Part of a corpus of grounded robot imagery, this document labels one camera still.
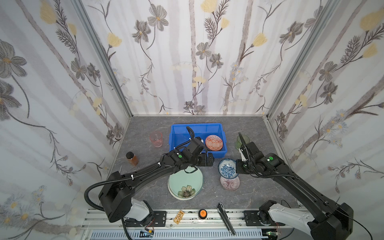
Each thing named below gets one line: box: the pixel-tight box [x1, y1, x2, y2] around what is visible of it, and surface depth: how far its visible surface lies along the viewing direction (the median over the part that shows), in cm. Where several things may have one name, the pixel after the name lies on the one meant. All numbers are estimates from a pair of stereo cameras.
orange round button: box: [198, 209, 208, 220], surface depth 69 cm
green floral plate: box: [167, 166, 204, 201], surface depth 83 cm
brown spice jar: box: [125, 151, 139, 167], surface depth 89 cm
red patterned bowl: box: [205, 135, 223, 152], surface depth 99 cm
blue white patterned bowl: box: [218, 158, 239, 179], surface depth 82 cm
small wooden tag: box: [173, 210, 185, 225], surface depth 75 cm
